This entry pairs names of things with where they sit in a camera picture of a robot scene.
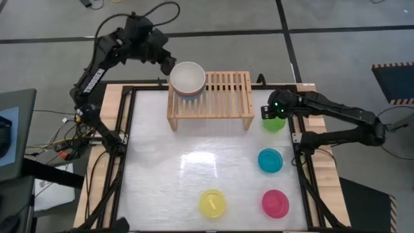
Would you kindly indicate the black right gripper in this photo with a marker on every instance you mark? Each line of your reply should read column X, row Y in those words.
column 279, row 102

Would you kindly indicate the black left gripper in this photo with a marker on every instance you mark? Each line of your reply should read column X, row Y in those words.
column 155, row 45

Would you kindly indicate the white bowl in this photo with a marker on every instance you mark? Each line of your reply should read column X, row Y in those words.
column 187, row 77

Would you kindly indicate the green bowl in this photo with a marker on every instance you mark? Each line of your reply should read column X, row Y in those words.
column 274, row 125

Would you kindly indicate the red bowl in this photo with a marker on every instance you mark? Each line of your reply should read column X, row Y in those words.
column 189, row 94

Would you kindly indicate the cyan bowl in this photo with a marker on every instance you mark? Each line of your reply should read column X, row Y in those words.
column 268, row 161

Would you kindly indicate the pink bowl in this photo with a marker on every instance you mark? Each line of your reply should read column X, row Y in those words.
column 275, row 204

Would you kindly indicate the yellow bowl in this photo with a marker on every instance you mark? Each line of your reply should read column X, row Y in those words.
column 207, row 210

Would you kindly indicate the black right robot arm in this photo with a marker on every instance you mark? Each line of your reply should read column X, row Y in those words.
column 339, row 111

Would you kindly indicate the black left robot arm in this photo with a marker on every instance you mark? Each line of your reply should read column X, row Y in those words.
column 93, row 77

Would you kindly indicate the wooden slatted shelf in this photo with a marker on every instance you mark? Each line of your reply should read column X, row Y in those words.
column 226, row 97

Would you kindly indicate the black clip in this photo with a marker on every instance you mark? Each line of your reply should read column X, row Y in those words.
column 261, row 79

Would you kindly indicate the yellow connector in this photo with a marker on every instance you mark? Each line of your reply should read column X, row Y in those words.
column 77, row 118

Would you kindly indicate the black mat with striped edge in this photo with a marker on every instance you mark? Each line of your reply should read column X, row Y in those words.
column 394, row 82
column 365, row 207

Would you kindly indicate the white work surface sheet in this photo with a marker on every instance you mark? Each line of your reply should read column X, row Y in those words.
column 181, row 181

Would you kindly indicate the grey stand foot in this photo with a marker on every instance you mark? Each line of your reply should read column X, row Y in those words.
column 402, row 123

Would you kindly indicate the orange plug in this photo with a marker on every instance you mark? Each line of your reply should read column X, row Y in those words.
column 63, row 155

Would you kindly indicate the grey desk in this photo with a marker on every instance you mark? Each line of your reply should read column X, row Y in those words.
column 26, row 129

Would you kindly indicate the black beam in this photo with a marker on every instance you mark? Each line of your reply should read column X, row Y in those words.
column 51, row 174

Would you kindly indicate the light blue paper sheet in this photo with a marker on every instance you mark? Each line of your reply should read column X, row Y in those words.
column 13, row 136

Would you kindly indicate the white paper sheet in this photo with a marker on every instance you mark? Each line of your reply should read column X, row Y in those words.
column 55, row 194

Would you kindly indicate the black rounded object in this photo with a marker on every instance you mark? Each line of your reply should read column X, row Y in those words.
column 4, row 136

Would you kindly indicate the black metal table frame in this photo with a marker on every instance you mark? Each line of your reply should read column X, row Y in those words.
column 226, row 87

